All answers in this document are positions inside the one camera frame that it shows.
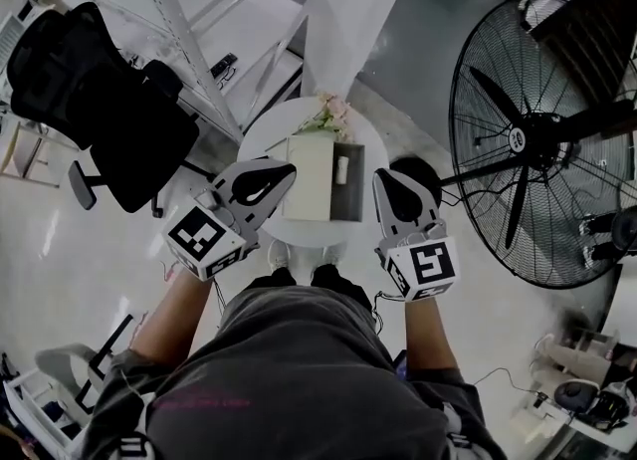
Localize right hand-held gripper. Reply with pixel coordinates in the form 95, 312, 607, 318
372, 167, 462, 303

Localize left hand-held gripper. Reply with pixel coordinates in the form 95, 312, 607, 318
163, 158, 298, 283

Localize grey box with white lid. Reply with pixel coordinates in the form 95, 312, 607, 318
281, 134, 367, 223

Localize person's left forearm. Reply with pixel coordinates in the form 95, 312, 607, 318
128, 267, 229, 365

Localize person's right forearm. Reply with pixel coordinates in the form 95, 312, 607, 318
402, 293, 460, 373

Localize person's left white shoe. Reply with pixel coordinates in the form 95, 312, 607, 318
266, 239, 292, 276

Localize person's white shoe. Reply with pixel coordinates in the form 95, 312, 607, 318
266, 239, 292, 276
319, 244, 345, 271

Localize person's right white shoe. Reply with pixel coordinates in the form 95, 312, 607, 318
319, 244, 345, 271

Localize person's black trousers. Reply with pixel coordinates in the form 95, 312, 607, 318
242, 264, 373, 312

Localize round white table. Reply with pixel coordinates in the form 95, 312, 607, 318
237, 96, 391, 250

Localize pink flower bouquet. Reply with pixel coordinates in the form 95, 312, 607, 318
297, 91, 356, 145

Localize black office chair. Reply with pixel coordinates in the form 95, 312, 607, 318
6, 1, 211, 219

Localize large black floor fan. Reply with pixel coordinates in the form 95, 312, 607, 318
389, 0, 637, 291

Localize black power strip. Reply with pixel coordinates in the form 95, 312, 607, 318
210, 52, 239, 80

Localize person's grey shirt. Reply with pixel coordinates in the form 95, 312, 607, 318
79, 285, 507, 460

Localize white metal shelf rack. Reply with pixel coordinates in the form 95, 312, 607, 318
126, 0, 319, 143

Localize round black device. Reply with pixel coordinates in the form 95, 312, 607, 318
553, 379, 602, 410

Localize white storage cart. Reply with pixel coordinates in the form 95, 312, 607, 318
1, 342, 104, 457

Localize cluttered white desk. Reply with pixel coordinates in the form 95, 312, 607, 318
515, 327, 637, 455

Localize black metal frame stand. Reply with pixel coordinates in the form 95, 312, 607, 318
74, 313, 136, 415

